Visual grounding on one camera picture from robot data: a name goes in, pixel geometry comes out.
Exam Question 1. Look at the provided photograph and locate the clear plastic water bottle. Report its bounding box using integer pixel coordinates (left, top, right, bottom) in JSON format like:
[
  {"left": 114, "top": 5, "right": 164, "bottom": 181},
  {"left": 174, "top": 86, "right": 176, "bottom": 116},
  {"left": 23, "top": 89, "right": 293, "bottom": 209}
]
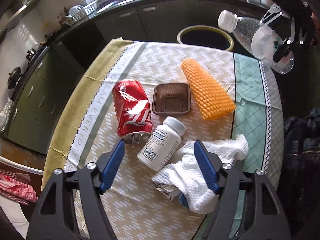
[{"left": 217, "top": 10, "right": 295, "bottom": 74}]

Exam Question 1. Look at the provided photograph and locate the white paper towel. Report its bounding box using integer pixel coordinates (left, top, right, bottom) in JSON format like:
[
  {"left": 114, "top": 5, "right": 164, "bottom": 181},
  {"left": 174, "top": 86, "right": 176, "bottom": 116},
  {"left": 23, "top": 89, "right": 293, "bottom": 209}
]
[{"left": 151, "top": 134, "right": 249, "bottom": 215}]

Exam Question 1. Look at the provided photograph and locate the blue silver snack wrapper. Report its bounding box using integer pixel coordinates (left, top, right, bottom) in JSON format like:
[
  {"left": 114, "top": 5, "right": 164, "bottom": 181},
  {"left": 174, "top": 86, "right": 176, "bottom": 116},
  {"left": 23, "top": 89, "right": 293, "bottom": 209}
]
[{"left": 153, "top": 182, "right": 189, "bottom": 209}]

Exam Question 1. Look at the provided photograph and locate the white pill bottle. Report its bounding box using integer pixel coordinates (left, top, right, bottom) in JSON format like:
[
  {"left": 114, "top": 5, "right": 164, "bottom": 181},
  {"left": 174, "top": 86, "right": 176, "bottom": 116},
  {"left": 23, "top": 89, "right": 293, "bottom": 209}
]
[{"left": 137, "top": 116, "right": 187, "bottom": 172}]

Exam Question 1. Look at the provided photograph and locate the red cola can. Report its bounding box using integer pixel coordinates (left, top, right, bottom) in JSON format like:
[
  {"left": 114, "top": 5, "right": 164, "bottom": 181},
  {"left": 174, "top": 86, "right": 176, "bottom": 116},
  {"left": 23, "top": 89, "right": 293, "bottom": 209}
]
[{"left": 112, "top": 79, "right": 152, "bottom": 146}]

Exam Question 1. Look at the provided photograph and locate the orange foam net sleeve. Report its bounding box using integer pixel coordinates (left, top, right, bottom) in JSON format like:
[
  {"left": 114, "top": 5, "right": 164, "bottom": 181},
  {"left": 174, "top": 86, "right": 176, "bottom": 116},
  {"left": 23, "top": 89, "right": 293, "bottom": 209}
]
[{"left": 181, "top": 58, "right": 236, "bottom": 121}]

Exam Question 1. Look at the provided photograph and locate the brown plastic tray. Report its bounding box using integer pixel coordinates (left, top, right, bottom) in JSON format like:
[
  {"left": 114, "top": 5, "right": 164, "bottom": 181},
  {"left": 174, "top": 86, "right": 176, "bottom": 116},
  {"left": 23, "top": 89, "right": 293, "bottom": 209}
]
[{"left": 152, "top": 83, "right": 191, "bottom": 115}]

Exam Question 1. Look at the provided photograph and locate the yellow rimmed trash bin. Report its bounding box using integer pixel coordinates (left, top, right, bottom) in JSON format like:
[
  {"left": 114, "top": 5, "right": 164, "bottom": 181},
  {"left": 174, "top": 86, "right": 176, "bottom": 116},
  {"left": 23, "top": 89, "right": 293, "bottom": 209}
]
[{"left": 177, "top": 25, "right": 234, "bottom": 51}]

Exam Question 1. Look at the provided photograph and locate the patterned tablecloth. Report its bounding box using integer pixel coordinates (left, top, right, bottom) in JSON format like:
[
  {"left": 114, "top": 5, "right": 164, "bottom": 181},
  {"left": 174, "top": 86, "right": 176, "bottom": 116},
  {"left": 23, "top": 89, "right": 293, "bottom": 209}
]
[{"left": 42, "top": 39, "right": 284, "bottom": 239}]

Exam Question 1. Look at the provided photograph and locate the red checkered apron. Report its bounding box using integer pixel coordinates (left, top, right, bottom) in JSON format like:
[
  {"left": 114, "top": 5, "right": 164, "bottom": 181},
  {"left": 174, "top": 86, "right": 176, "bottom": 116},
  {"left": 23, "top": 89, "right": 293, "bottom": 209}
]
[{"left": 0, "top": 170, "right": 38, "bottom": 206}]

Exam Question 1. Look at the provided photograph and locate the black wok on stove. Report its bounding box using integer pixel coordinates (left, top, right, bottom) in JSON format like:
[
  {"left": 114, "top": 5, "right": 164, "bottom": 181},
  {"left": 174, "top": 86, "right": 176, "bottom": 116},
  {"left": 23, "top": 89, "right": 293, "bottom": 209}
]
[{"left": 7, "top": 67, "right": 22, "bottom": 89}]

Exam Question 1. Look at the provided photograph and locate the white dish rack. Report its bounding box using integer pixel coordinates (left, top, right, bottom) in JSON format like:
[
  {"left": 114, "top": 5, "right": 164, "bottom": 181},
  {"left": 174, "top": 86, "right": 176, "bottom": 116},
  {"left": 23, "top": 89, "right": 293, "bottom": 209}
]
[{"left": 63, "top": 0, "right": 99, "bottom": 26}]

